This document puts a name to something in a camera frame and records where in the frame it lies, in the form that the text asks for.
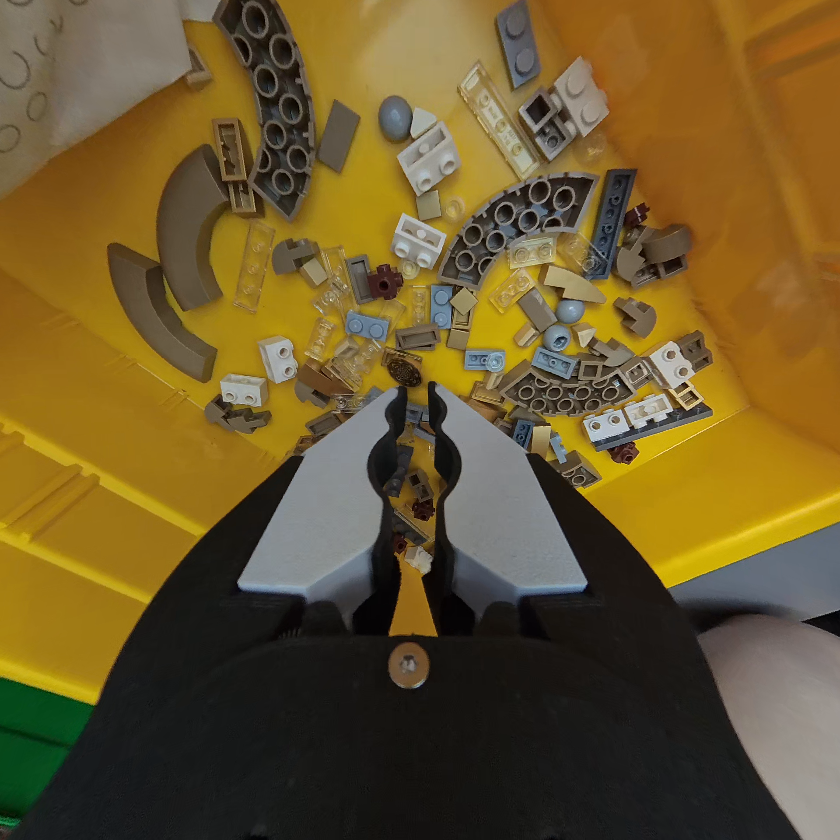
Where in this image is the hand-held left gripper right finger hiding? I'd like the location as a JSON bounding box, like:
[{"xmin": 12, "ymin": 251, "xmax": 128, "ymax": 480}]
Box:
[{"xmin": 427, "ymin": 382, "xmax": 588, "ymax": 636}]

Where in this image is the white paper bag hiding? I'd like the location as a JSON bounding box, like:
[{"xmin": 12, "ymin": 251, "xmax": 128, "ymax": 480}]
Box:
[{"xmin": 0, "ymin": 0, "xmax": 198, "ymax": 198}]

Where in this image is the person's right forearm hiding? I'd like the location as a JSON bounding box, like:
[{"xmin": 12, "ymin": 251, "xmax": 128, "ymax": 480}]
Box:
[{"xmin": 694, "ymin": 613, "xmax": 840, "ymax": 840}]

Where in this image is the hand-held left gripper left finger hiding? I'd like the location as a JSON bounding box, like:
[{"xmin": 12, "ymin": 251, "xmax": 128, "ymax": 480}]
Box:
[{"xmin": 238, "ymin": 386, "xmax": 409, "ymax": 636}]

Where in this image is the pile of lego pieces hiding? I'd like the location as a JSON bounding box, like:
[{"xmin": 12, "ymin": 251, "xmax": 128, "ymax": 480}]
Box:
[{"xmin": 107, "ymin": 0, "xmax": 718, "ymax": 572}]

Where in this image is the yellow plastic bin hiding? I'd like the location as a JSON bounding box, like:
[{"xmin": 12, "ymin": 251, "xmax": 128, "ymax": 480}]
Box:
[{"xmin": 0, "ymin": 0, "xmax": 840, "ymax": 707}]

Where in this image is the green plastic bin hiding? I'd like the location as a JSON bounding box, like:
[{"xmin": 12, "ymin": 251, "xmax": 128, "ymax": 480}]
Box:
[{"xmin": 0, "ymin": 678, "xmax": 99, "ymax": 816}]

